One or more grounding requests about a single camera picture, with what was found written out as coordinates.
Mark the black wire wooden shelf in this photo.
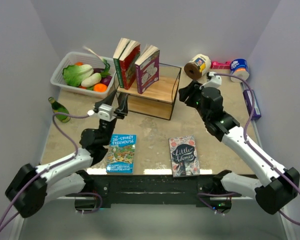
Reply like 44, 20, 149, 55
115, 63, 182, 121

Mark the blue 26-storey treehouse book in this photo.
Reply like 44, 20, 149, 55
106, 134, 137, 174

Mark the red treehouse book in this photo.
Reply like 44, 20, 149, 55
119, 40, 141, 90

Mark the purple book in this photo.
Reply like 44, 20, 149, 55
135, 44, 160, 94

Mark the green 104-storey treehouse book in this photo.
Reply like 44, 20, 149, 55
112, 37, 130, 88

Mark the little women book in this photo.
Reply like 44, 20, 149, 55
168, 135, 200, 178

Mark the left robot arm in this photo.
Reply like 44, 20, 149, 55
5, 90, 128, 219

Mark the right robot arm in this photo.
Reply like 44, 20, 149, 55
178, 81, 300, 215

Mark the toy orange carrot slice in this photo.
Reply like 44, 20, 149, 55
93, 83, 108, 93

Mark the toy purple onion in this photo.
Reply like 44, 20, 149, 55
100, 75, 112, 86

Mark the toy white radish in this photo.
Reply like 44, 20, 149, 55
81, 73, 102, 88

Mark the toy green leek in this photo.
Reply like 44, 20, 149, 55
82, 46, 111, 78

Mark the brown core paper roll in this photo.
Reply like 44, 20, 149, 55
183, 53, 211, 80

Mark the pink plastic object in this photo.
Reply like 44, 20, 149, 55
210, 61, 231, 70

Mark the purple box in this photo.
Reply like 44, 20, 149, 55
243, 89, 262, 121

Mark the toy green cabbage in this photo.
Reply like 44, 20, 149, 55
62, 64, 94, 87

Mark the blue wrapped toilet roll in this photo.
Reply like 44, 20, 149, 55
230, 58, 250, 83

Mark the green glass bottle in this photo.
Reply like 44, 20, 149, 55
48, 96, 71, 123

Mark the white plastic basket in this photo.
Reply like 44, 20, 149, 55
50, 51, 116, 99

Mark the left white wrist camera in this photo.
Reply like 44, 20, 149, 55
87, 103, 115, 122

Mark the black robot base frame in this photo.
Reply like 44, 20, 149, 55
75, 175, 233, 211

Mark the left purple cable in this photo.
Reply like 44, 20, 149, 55
0, 111, 91, 240

